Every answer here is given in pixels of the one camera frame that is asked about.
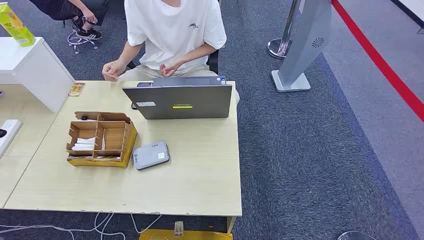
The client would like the person's right hand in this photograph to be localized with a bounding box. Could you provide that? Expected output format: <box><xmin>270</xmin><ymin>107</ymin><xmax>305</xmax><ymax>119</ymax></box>
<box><xmin>101</xmin><ymin>60</ymin><xmax>127</xmax><ymax>82</ymax></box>

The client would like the person's left hand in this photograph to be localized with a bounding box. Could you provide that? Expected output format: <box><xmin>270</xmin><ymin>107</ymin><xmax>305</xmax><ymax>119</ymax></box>
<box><xmin>159</xmin><ymin>61</ymin><xmax>183</xmax><ymax>78</ymax></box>

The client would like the wooden card organizer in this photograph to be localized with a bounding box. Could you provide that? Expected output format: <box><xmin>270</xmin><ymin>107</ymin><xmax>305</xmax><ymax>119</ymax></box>
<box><xmin>65</xmin><ymin>111</ymin><xmax>135</xmax><ymax>162</ymax></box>

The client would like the crouching person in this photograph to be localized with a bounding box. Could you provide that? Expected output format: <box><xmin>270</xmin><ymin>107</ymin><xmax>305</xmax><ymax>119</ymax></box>
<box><xmin>29</xmin><ymin>0</ymin><xmax>111</xmax><ymax>41</ymax></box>

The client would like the grey card reader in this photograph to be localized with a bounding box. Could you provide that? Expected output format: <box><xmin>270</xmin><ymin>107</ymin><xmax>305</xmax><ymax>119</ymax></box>
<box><xmin>132</xmin><ymin>141</ymin><xmax>171</xmax><ymax>171</ymax></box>

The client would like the grey laptop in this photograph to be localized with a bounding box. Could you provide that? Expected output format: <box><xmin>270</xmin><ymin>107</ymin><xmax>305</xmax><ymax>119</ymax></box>
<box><xmin>121</xmin><ymin>76</ymin><xmax>233</xmax><ymax>120</ymax></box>

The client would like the chrome chair base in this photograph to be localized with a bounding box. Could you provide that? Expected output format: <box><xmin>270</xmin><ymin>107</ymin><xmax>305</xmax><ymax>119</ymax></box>
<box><xmin>67</xmin><ymin>30</ymin><xmax>99</xmax><ymax>55</ymax></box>

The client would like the white cabinet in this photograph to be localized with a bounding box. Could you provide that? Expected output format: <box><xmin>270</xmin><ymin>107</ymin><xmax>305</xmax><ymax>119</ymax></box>
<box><xmin>0</xmin><ymin>36</ymin><xmax>76</xmax><ymax>114</ymax></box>

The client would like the stack of white cards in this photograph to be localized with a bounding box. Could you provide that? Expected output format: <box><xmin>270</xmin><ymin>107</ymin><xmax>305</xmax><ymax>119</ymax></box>
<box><xmin>71</xmin><ymin>136</ymin><xmax>97</xmax><ymax>152</ymax></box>

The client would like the green yellow drink carton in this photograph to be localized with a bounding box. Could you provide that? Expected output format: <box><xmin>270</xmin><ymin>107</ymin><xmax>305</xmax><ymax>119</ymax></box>
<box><xmin>0</xmin><ymin>1</ymin><xmax>36</xmax><ymax>48</ymax></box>

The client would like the white power strip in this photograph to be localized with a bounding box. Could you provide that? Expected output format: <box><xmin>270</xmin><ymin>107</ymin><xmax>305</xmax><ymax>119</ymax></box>
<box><xmin>0</xmin><ymin>119</ymin><xmax>23</xmax><ymax>159</ymax></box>

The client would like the grey kiosk stand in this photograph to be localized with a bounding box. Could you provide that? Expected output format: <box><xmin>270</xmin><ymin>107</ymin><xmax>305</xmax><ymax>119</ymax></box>
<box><xmin>271</xmin><ymin>0</ymin><xmax>333</xmax><ymax>93</ymax></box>

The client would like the round chrome base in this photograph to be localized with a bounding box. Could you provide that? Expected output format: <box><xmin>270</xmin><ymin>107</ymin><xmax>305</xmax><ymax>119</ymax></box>
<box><xmin>337</xmin><ymin>230</ymin><xmax>378</xmax><ymax>240</ymax></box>

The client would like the chrome stanchion post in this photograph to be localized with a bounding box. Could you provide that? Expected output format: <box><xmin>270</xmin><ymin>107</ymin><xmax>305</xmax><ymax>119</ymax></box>
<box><xmin>267</xmin><ymin>0</ymin><xmax>302</xmax><ymax>61</ymax></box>

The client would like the white looped cable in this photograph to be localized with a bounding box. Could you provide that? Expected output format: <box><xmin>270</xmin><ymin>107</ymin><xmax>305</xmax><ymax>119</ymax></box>
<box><xmin>0</xmin><ymin>212</ymin><xmax>127</xmax><ymax>240</ymax></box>

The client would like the white short cable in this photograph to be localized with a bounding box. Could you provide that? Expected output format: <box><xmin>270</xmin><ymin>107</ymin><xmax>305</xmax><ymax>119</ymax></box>
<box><xmin>130</xmin><ymin>213</ymin><xmax>163</xmax><ymax>235</ymax></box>

